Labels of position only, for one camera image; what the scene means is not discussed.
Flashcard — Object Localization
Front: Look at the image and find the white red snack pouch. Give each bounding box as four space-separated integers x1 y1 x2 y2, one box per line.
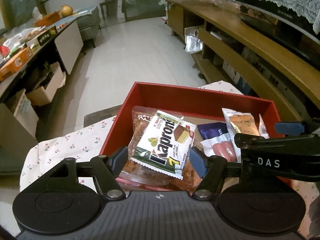
222 108 260 156

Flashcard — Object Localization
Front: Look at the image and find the white storage box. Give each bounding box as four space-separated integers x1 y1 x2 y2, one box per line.
27 62 66 106

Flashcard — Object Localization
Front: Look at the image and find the orange cardboard box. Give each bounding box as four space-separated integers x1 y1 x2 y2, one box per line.
0 47 33 82

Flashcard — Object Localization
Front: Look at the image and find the red cardboard box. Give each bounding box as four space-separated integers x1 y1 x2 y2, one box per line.
100 82 280 156

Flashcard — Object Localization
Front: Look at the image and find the long side table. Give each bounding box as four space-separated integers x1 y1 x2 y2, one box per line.
0 17 85 145

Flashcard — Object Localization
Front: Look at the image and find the sausage packet white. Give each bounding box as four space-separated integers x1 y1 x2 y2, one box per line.
200 133 237 163

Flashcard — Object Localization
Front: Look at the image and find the white plastic bin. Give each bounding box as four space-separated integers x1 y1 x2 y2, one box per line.
9 89 39 137

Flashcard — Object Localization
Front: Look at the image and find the yellow pomelo fruit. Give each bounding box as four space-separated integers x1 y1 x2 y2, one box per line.
61 5 73 18

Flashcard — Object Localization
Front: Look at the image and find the Kaprone wafer packet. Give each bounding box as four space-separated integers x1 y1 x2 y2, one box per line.
130 110 196 180

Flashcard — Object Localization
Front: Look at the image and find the dark blue biscuit packet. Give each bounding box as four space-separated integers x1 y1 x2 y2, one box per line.
197 122 228 140

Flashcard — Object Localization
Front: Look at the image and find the cherry print tablecloth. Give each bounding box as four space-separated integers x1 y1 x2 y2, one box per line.
19 80 320 238

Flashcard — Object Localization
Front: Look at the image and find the silver foil bag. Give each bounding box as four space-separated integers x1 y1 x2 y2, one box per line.
185 35 203 54

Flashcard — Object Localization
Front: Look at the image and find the wooden TV cabinet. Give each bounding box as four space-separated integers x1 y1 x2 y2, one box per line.
166 0 320 126

